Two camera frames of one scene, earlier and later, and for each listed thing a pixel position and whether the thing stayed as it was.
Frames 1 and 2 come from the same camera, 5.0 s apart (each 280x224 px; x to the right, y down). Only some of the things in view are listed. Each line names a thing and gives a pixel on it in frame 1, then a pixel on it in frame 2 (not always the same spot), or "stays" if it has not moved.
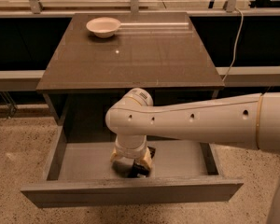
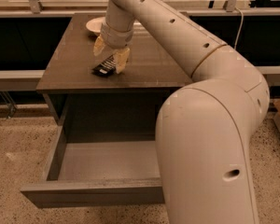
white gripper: x=131 y=152 -> x=116 y=36
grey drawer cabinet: x=161 y=52 stays
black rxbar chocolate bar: x=143 y=164 -> x=105 y=69
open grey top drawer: x=81 y=174 stays
